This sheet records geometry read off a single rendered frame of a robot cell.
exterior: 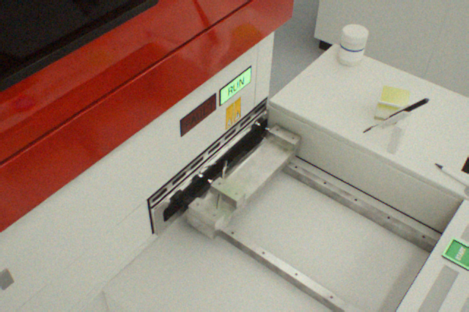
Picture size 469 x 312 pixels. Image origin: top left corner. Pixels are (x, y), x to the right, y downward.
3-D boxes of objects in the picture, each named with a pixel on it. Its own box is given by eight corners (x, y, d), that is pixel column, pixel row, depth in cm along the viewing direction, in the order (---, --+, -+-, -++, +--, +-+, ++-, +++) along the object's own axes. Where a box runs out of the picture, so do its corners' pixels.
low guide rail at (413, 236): (256, 157, 143) (256, 149, 141) (260, 153, 144) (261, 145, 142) (430, 253, 122) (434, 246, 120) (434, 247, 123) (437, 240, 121)
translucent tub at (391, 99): (371, 121, 132) (378, 100, 127) (376, 103, 137) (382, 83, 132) (402, 128, 131) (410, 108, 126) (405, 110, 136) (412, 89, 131)
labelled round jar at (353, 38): (332, 60, 150) (338, 31, 144) (344, 49, 154) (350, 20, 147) (354, 69, 147) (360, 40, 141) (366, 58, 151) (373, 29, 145)
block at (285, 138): (267, 138, 139) (269, 130, 137) (275, 132, 141) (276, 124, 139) (293, 151, 136) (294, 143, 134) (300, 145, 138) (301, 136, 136)
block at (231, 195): (210, 192, 126) (209, 184, 124) (219, 184, 128) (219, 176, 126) (236, 209, 123) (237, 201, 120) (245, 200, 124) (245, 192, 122)
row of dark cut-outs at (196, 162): (148, 206, 114) (147, 198, 112) (264, 105, 139) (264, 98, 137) (150, 207, 114) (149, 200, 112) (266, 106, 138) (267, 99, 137)
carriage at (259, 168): (186, 223, 123) (186, 214, 121) (274, 139, 143) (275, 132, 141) (212, 240, 120) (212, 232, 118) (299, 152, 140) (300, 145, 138)
